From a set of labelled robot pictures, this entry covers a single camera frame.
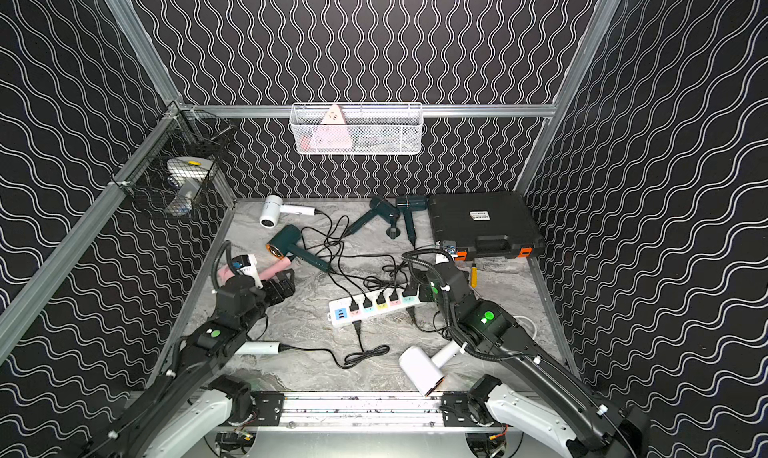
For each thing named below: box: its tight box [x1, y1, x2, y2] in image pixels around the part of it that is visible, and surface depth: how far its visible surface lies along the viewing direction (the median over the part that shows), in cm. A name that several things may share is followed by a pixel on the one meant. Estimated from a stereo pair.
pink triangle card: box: [309, 104, 353, 150], surface depth 92 cm
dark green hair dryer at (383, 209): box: [345, 197, 401, 239], surface depth 114 cm
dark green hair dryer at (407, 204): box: [396, 195, 428, 248], surface depth 116 cm
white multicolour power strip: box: [327, 288, 423, 327], surface depth 91 cm
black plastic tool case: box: [428, 191, 545, 261], surface depth 108 cm
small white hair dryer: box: [259, 194, 317, 229], surface depth 115 cm
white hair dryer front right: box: [399, 341, 462, 397], surface depth 80 cm
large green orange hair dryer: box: [266, 225, 331, 273], surface depth 104 cm
